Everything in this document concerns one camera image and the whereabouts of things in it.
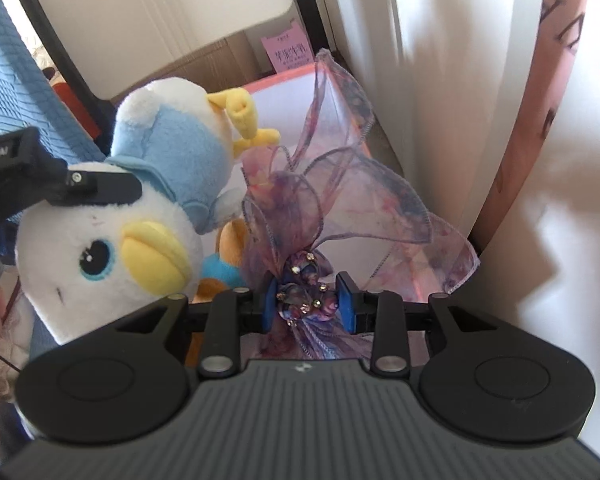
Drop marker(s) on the pink box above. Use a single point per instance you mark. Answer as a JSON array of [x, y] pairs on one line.
[[290, 110]]

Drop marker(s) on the brown cardboard box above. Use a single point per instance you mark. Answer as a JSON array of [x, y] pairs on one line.
[[215, 62]]

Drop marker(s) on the blue textured chair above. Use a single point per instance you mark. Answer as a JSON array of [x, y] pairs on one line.
[[15, 85]]

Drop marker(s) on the white chair with black frame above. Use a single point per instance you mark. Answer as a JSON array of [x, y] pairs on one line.
[[155, 10]]

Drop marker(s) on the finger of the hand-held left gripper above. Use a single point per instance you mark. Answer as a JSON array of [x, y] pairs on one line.
[[105, 189]]

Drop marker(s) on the white blue duck plush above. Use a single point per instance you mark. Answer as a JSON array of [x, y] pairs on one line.
[[105, 240]]

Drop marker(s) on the pink lettered curved band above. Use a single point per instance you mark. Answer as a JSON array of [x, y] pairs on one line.
[[555, 85]]

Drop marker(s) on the purple organza bow hair clip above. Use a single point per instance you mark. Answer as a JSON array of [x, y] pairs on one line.
[[360, 195]]

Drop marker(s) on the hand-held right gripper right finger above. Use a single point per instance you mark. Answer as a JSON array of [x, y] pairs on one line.
[[347, 305]]

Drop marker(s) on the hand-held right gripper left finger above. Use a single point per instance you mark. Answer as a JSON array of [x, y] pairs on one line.
[[269, 310]]

